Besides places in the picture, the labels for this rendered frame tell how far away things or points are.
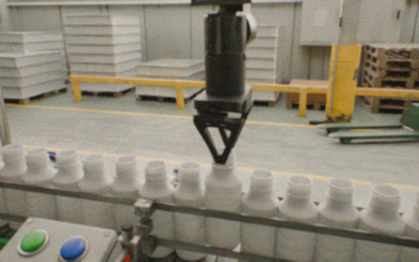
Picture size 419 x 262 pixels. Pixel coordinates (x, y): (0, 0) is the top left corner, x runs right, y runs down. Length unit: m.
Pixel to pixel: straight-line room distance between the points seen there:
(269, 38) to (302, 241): 5.35
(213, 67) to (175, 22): 7.55
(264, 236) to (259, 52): 5.36
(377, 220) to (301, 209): 0.10
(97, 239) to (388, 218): 0.39
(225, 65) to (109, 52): 6.35
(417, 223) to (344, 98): 4.52
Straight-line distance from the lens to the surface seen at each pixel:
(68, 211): 0.69
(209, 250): 0.58
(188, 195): 0.56
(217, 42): 0.46
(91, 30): 6.92
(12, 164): 0.74
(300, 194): 0.52
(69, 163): 0.66
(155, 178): 0.57
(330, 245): 0.56
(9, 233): 0.79
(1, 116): 1.46
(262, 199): 0.54
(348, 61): 4.97
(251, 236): 0.56
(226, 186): 0.52
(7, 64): 6.86
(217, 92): 0.47
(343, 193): 0.53
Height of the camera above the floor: 1.39
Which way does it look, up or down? 18 degrees down
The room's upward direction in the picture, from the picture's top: straight up
